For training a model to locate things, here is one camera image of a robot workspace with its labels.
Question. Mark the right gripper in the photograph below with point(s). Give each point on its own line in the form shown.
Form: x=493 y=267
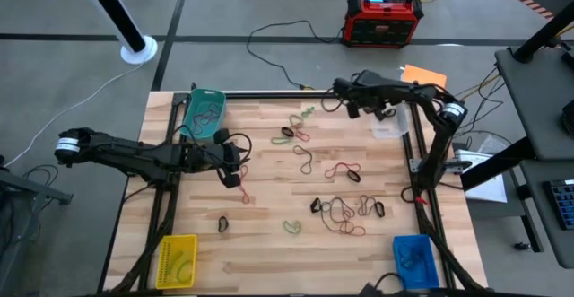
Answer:
x=372 y=93

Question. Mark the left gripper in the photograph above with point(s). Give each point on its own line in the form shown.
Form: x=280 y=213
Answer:
x=206 y=155

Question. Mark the wide black rubber band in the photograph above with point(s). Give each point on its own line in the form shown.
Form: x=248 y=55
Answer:
x=381 y=212
x=357 y=180
x=312 y=207
x=380 y=114
x=220 y=226
x=283 y=131

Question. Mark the thin dark rubber band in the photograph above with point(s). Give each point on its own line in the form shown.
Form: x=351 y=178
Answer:
x=324 y=207
x=360 y=207
x=204 y=118
x=311 y=162

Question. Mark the green rubber band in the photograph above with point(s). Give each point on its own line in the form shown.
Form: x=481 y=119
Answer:
x=307 y=110
x=290 y=119
x=273 y=141
x=172 y=261
x=287 y=230
x=178 y=271

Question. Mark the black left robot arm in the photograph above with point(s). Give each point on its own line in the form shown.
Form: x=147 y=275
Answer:
x=125 y=153

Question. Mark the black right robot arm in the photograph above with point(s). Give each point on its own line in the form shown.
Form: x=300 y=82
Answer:
x=437 y=149

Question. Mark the clear plastic bin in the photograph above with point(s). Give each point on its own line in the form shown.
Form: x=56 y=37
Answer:
x=394 y=128

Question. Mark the orange paper folder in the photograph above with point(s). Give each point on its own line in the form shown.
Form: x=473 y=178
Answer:
x=426 y=78

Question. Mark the red black power station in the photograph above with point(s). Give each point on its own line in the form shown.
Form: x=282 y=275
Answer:
x=381 y=28

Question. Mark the teal plastic basket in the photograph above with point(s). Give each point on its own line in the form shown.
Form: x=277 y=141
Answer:
x=190 y=108

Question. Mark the yellow plastic basket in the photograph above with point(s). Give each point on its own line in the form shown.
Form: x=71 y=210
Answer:
x=168 y=243

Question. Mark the white paper sheet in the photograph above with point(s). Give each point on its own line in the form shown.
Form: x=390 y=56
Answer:
x=491 y=191

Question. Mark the black side table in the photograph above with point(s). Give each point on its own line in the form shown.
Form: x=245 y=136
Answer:
x=538 y=104

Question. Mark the black stand pole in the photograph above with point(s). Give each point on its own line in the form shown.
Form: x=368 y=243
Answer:
x=542 y=32

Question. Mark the blue plastic basket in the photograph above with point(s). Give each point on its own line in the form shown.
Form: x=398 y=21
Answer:
x=428 y=279

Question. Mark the black and white pole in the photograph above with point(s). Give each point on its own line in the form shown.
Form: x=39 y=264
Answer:
x=107 y=12

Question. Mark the black equipment stand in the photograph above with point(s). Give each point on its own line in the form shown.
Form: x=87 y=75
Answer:
x=27 y=189

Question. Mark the black keyboard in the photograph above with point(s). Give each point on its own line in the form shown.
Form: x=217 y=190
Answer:
x=562 y=203

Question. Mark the silver metal bracket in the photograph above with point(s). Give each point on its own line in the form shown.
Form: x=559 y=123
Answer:
x=414 y=166

